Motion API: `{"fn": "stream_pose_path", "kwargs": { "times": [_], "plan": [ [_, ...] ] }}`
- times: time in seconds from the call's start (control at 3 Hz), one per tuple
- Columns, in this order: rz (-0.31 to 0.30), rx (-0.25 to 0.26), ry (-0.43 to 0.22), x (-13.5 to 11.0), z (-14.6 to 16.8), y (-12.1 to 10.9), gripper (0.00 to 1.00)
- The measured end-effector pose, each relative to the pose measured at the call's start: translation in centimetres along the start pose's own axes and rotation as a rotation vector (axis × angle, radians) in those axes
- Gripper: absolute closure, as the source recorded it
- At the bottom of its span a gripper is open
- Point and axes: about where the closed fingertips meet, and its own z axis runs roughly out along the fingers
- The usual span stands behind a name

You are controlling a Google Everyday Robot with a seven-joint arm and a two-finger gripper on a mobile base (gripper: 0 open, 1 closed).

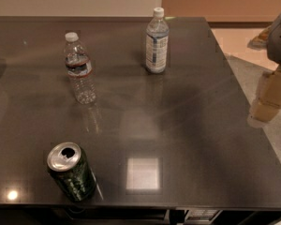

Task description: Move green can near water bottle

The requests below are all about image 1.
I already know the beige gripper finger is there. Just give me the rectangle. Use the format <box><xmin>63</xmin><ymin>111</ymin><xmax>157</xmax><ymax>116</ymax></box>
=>
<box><xmin>247</xmin><ymin>66</ymin><xmax>281</xmax><ymax>128</ymax></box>

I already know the clear bottle red label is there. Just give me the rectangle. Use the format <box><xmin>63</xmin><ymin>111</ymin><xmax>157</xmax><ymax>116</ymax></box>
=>
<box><xmin>64</xmin><ymin>32</ymin><xmax>96</xmax><ymax>104</ymax></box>

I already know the water bottle white blue label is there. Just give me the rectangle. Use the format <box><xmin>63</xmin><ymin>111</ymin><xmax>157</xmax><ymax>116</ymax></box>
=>
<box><xmin>146</xmin><ymin>7</ymin><xmax>170</xmax><ymax>74</ymax></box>

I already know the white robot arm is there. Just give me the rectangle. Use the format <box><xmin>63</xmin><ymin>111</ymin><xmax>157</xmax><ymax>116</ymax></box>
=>
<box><xmin>247</xmin><ymin>13</ymin><xmax>281</xmax><ymax>128</ymax></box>

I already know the green soda can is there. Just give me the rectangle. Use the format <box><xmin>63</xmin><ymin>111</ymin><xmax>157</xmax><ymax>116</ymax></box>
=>
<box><xmin>47</xmin><ymin>142</ymin><xmax>96</xmax><ymax>202</ymax></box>

